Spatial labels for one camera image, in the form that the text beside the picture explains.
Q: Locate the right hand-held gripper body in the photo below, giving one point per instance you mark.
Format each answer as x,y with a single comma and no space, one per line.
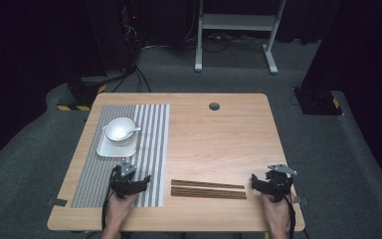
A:
280,184

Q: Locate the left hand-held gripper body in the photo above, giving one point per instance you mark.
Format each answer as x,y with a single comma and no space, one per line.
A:
123,186

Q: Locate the pile of brown wooden chopsticks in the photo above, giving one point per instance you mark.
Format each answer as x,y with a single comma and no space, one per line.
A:
209,192

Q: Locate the person's left hand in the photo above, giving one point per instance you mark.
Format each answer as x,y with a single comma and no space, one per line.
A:
121,209

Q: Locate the person's right hand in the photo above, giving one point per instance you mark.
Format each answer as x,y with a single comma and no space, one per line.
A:
275,214

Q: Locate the grey white striped placemat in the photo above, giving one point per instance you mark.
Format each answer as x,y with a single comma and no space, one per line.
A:
152,156

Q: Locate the grey tape piece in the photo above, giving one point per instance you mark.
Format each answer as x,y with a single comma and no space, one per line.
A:
302,200

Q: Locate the white square plate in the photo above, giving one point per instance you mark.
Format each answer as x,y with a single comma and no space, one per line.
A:
116,152

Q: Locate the white ceramic spoon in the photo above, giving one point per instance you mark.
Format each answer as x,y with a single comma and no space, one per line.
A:
132,130

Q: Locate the white bowl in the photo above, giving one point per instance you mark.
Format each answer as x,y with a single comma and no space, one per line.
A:
117,127

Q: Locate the black stand base yellow tape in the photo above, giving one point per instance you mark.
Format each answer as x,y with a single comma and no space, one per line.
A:
84,88
318,101

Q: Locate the yellow black hazard tape strip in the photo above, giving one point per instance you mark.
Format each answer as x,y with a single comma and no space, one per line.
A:
74,108

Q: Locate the black equipment rack red light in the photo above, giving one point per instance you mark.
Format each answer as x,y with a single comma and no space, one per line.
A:
131,30

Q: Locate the white metal stand frame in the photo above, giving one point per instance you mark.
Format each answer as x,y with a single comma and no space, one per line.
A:
237,21

